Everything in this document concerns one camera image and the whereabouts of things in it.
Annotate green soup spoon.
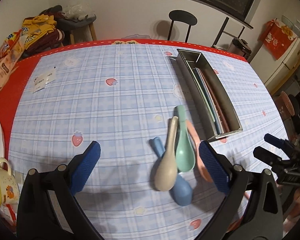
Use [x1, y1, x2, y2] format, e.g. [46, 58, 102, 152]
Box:
[175, 105, 195, 172]

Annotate pink soup spoon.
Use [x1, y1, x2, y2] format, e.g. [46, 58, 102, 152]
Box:
[186, 119, 213, 183]

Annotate blue soup spoon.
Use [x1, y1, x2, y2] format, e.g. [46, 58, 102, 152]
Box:
[149, 137, 193, 206]

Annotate beige soup spoon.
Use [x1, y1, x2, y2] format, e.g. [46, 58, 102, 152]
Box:
[154, 116, 178, 191]

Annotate person's hand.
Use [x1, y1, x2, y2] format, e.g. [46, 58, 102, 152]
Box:
[283, 188, 300, 234]

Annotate brown trash bin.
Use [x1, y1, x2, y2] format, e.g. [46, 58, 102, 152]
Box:
[274, 91, 295, 121]

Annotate stainless steel utensil tray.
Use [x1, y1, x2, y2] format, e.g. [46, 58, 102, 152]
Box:
[175, 49, 243, 141]

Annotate white refrigerator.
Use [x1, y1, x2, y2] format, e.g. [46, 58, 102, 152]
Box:
[250, 37, 300, 94]

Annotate blue plaid tablecloth red border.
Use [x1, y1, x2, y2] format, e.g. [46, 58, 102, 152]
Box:
[0, 41, 287, 239]

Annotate yellow cartoon mug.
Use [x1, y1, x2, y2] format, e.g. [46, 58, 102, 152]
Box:
[0, 158, 20, 205]

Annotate white paper tags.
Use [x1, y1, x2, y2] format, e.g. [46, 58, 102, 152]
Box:
[32, 67, 56, 93]

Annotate dark rice cooker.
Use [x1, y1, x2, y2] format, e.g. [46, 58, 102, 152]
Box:
[227, 37, 251, 60]

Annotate red cloth on refrigerator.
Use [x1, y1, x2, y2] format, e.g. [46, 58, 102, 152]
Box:
[258, 18, 297, 60]

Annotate glassware on refrigerator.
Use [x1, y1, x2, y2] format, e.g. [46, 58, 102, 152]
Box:
[281, 15, 300, 38]

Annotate black metal rack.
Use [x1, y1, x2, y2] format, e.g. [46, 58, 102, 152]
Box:
[211, 17, 245, 50]

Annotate snack packages stack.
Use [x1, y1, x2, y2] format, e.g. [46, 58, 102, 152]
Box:
[0, 29, 25, 88]

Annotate clear plastic cover on chair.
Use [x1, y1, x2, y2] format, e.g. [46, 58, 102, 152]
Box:
[122, 34, 151, 40]

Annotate yellow clothes pile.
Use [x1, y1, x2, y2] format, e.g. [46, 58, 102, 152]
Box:
[21, 14, 65, 57]

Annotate grey stool with wooden legs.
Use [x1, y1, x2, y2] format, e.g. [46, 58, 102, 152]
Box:
[57, 15, 97, 44]

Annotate clear plastic bag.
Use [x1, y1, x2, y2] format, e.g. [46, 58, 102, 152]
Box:
[62, 3, 95, 21]

